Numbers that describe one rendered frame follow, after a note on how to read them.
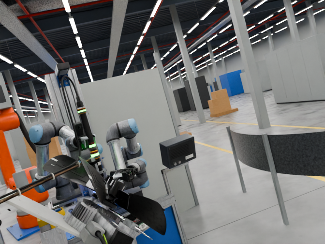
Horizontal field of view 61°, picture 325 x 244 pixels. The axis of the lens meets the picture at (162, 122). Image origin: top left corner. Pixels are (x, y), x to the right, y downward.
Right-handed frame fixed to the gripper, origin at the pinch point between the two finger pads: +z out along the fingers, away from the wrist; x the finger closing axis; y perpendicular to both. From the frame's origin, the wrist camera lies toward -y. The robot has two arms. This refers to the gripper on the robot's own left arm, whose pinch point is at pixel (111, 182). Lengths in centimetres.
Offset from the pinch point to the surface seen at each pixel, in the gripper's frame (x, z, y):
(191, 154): 6, -70, 26
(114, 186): -5.4, 19.4, 16.4
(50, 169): -20.2, 33.4, -9.0
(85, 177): -11.4, 22.2, 1.8
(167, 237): 62, -42, 7
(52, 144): 75, -508, -607
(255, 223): 114, -160, 52
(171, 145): -6, -56, 17
